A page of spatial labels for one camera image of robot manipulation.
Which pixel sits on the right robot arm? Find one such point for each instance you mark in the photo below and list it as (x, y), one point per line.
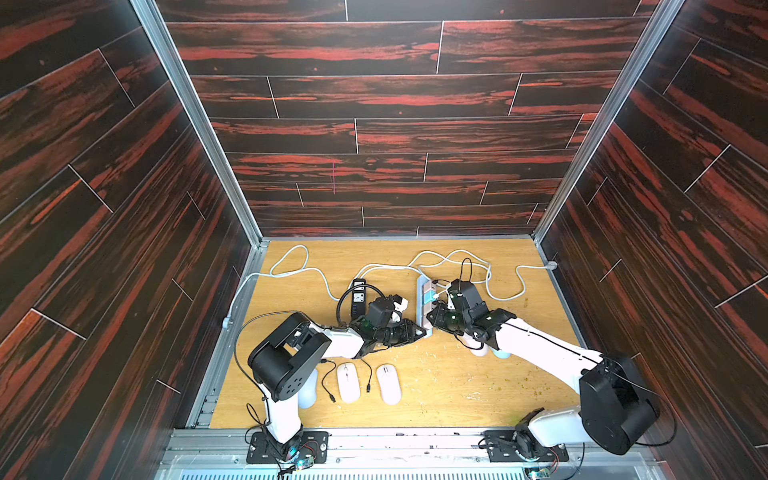
(615, 407)

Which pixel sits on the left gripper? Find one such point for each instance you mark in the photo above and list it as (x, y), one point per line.
(414, 336)

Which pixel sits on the white power strip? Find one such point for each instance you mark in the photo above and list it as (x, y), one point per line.
(423, 310)

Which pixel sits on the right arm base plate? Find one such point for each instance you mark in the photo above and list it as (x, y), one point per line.
(513, 446)

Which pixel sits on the teal adapter on white strip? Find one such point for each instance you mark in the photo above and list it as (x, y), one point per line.
(427, 294)

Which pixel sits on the black power strip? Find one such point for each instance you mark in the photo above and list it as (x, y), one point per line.
(358, 299)

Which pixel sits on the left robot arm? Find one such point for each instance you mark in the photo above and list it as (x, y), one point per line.
(283, 362)

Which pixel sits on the white mouse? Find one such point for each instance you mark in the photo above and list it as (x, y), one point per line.
(307, 395)

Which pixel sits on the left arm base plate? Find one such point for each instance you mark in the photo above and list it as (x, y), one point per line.
(302, 451)

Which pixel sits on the pink mouse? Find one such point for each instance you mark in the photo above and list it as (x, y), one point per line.
(480, 351)
(389, 384)
(348, 382)

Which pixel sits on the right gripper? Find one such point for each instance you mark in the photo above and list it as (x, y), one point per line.
(452, 315)

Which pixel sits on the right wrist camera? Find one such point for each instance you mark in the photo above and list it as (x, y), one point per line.
(463, 295)

